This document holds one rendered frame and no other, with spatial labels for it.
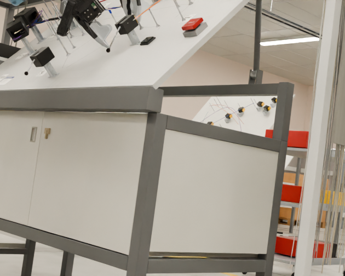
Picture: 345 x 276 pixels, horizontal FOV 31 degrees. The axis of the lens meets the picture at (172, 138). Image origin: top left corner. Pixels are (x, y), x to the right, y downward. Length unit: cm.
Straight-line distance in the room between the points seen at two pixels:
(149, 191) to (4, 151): 83
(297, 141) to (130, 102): 285
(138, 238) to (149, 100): 37
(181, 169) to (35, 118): 66
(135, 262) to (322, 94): 67
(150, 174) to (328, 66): 55
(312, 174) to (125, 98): 55
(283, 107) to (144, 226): 70
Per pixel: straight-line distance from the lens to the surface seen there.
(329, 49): 168
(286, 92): 211
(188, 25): 185
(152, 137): 168
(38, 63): 215
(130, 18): 202
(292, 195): 443
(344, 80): 176
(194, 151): 179
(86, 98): 188
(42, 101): 209
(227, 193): 190
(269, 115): 635
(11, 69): 257
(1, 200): 233
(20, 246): 295
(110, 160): 181
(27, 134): 223
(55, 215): 202
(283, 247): 466
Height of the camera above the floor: 63
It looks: 4 degrees up
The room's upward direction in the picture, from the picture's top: 8 degrees clockwise
